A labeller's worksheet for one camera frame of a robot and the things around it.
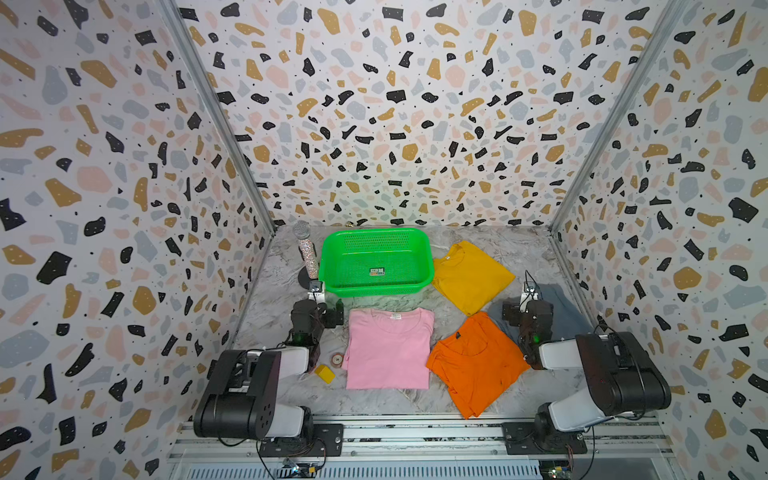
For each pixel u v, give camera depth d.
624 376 0.47
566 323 0.97
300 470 0.70
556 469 0.71
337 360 0.86
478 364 0.85
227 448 0.43
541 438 0.68
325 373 0.84
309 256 0.90
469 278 1.06
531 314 0.73
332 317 0.83
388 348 0.88
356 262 1.13
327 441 0.73
